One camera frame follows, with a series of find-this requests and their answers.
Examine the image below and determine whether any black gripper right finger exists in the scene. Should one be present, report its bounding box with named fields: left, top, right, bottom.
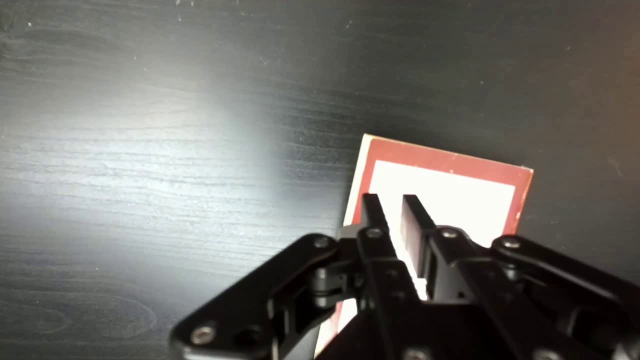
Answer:
left=403, top=191, right=640, bottom=360

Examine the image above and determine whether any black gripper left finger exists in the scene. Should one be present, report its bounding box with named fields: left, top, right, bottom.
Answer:
left=168, top=191, right=418, bottom=360

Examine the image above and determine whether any red bordered book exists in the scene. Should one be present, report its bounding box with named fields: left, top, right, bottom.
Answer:
left=313, top=132, right=537, bottom=358

